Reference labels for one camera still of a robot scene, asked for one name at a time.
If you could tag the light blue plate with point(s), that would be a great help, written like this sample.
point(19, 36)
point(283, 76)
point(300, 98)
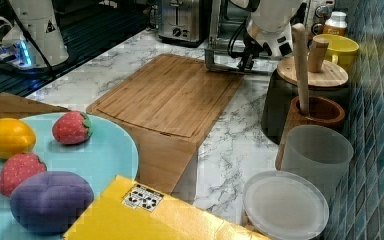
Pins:
point(109, 152)

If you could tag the purple plush fruit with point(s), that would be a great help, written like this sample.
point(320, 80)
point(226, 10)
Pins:
point(48, 203)

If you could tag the yellow mug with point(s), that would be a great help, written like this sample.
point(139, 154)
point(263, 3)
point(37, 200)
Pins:
point(340, 51)

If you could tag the red plush strawberry right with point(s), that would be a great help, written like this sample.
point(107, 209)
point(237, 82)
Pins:
point(17, 169)

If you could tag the stainless steel toaster oven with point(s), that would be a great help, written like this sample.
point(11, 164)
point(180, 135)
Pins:
point(226, 18)

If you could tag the white-capped spice bottle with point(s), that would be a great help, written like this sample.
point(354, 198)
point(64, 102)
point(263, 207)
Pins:
point(336, 24)

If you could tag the wooden mortar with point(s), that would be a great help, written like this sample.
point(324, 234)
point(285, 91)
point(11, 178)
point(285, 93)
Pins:
point(322, 111)

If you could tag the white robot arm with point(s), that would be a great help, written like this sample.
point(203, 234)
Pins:
point(268, 29)

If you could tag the stainless steel two-slot toaster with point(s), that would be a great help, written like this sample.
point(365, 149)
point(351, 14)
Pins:
point(183, 22)

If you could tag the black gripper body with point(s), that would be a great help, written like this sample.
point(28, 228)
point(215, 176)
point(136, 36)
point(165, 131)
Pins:
point(251, 51)

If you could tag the glass oven door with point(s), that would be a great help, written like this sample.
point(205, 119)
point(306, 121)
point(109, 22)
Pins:
point(218, 59)

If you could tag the bamboo cutting board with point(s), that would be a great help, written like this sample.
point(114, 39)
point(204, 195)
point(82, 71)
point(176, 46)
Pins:
point(170, 98)

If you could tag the yellow plush lemon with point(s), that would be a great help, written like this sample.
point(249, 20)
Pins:
point(15, 137)

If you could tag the frosted grey cup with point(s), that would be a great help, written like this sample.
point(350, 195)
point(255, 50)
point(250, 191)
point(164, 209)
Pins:
point(318, 154)

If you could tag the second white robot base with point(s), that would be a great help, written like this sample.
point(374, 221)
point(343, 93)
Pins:
point(35, 35)

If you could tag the yellow cereal box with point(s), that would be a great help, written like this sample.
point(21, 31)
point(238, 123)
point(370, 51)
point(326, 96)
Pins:
point(128, 210)

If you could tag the red plush strawberry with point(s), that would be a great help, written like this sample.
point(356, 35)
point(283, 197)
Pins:
point(72, 128)
point(17, 169)

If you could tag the wooden pestle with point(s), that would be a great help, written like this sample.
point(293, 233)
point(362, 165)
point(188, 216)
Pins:
point(300, 61)

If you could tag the red plush strawberry left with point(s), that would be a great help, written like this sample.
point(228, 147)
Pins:
point(72, 128)

